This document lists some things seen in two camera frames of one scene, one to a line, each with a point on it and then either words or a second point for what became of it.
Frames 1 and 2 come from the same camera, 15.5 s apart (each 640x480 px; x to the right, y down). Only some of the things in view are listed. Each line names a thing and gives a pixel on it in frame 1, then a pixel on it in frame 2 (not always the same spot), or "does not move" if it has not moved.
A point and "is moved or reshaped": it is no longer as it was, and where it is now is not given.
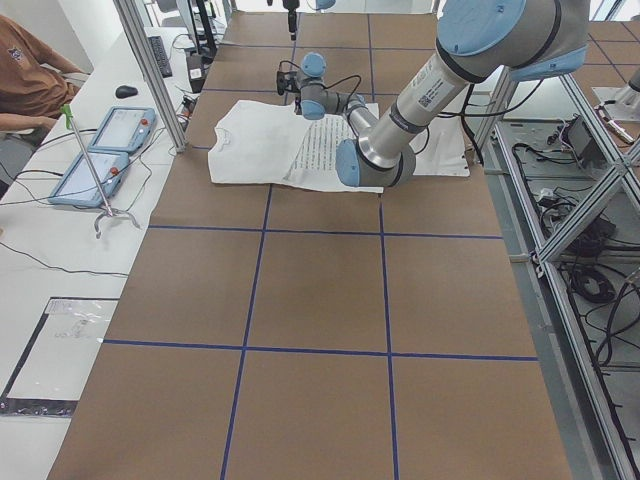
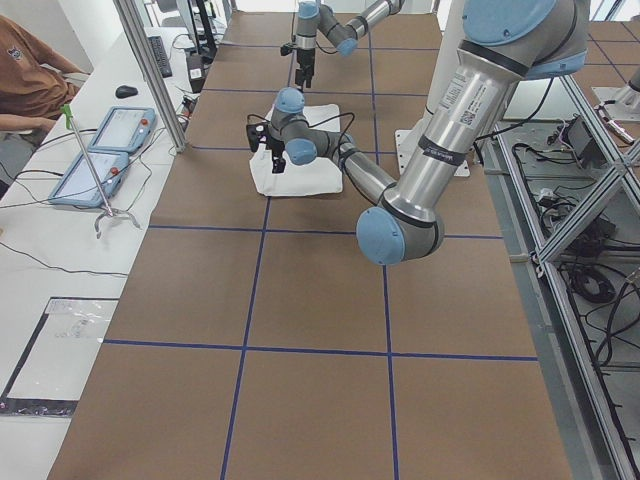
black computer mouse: x=125 y=91 does not move
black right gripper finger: x=292 y=23 -> x=304 y=73
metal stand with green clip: x=67 y=112 does not move
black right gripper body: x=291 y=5 -> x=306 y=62
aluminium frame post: x=131 y=15 does not move
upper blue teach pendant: x=124 y=130 does not move
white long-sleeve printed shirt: x=273 y=143 is moved or reshaped
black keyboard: x=162 y=56 does not move
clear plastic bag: x=49 y=376 does not move
